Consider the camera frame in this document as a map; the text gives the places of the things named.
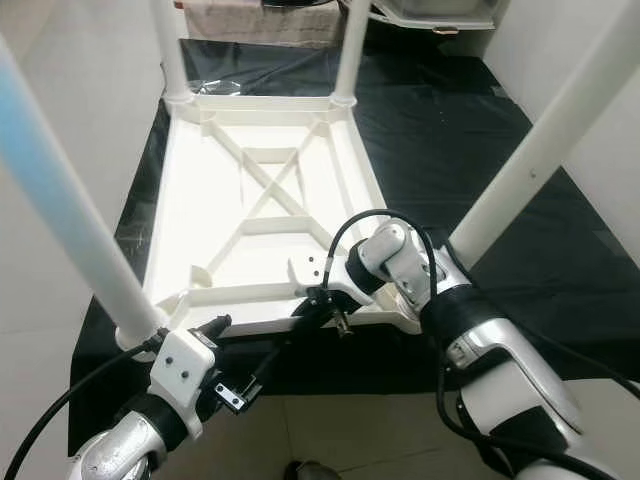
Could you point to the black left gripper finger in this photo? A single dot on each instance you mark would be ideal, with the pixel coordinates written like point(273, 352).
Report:
point(266, 368)
point(212, 325)

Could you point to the white plastic table top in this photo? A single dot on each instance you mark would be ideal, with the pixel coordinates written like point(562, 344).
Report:
point(240, 250)

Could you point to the white plastic table leg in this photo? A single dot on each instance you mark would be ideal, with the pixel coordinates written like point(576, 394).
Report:
point(60, 200)
point(540, 150)
point(168, 50)
point(350, 50)

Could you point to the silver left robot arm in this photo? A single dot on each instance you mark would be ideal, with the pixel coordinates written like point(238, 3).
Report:
point(130, 455)

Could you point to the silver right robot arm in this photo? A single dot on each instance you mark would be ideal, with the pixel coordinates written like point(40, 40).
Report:
point(400, 255)

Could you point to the black tablecloth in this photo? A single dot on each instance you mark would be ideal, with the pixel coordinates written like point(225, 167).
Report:
point(440, 150)

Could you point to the clear tape patch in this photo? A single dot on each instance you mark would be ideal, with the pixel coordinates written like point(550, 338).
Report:
point(498, 92)
point(218, 87)

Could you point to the grey stone ledge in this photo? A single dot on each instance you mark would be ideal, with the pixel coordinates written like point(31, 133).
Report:
point(260, 22)

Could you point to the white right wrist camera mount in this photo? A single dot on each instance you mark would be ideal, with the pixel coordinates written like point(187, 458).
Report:
point(310, 272)

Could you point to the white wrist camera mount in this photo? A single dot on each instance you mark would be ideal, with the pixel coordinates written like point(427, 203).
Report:
point(310, 272)
point(182, 365)

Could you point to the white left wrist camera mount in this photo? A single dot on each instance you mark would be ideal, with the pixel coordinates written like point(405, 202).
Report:
point(182, 365)

